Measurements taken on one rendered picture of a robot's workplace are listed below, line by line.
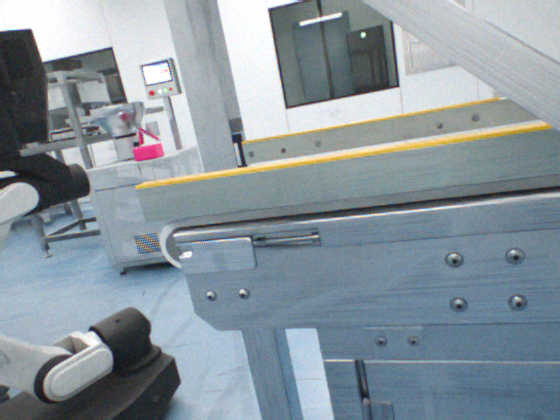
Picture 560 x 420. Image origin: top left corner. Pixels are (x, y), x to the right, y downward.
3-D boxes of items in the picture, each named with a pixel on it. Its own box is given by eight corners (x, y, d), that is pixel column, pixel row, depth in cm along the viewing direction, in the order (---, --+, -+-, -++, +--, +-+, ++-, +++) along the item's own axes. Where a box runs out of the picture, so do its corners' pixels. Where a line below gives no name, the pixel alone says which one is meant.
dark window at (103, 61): (48, 151, 588) (19, 67, 561) (48, 151, 589) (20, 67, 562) (136, 135, 564) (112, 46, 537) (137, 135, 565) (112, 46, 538)
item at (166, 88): (160, 153, 307) (136, 63, 292) (166, 151, 317) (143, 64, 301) (190, 148, 303) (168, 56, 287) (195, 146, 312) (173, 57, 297)
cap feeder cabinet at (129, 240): (111, 278, 297) (78, 172, 279) (147, 248, 351) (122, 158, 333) (196, 267, 286) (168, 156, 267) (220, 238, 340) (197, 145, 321)
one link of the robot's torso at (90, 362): (91, 356, 154) (80, 324, 151) (118, 372, 141) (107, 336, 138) (29, 393, 140) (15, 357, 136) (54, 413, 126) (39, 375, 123)
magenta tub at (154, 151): (135, 162, 274) (131, 149, 272) (143, 159, 286) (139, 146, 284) (157, 158, 271) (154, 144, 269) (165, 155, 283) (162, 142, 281)
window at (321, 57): (285, 109, 527) (267, 8, 499) (285, 109, 529) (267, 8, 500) (399, 87, 502) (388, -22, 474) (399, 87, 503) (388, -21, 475)
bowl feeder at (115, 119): (95, 167, 293) (78, 112, 284) (121, 159, 327) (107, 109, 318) (161, 156, 284) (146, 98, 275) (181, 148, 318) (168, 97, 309)
